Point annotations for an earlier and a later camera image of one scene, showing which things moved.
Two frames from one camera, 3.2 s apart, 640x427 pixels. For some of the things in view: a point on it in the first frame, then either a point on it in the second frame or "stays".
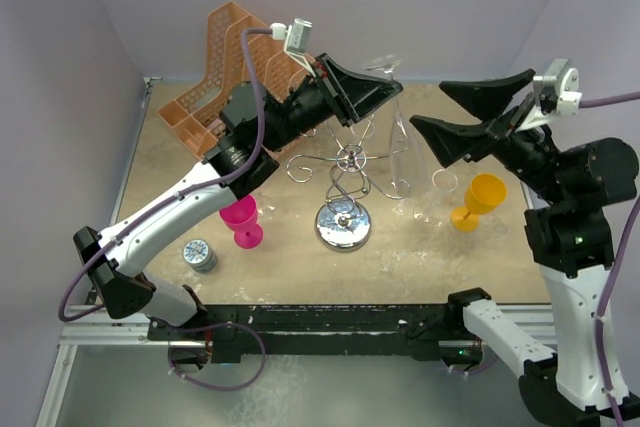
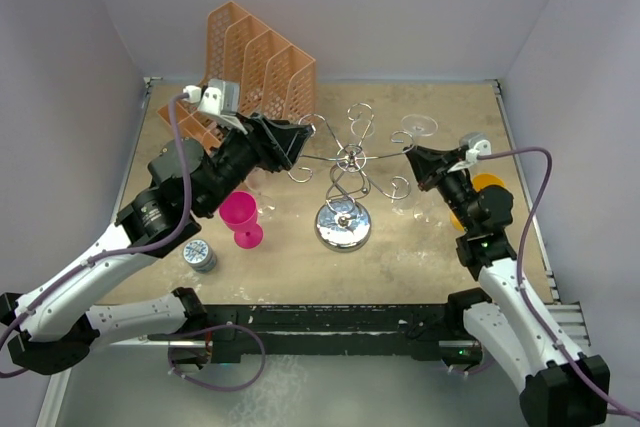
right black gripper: x=450 y=139 -> x=427 y=163
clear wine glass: x=265 y=205 stays
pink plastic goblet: x=241 y=216 stays
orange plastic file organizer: x=194 y=119 stays
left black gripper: x=351 y=96 -> x=274 y=142
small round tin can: x=199 y=254 stays
